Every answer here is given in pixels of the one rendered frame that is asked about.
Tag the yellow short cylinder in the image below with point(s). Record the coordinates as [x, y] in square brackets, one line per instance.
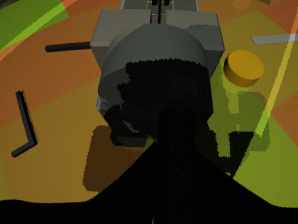
[243, 68]

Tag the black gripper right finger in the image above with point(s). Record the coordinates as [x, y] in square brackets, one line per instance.
[221, 200]

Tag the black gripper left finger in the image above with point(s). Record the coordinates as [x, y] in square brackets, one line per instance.
[129, 200]

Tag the black l-shaped bar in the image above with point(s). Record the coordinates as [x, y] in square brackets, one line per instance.
[27, 127]
[68, 47]

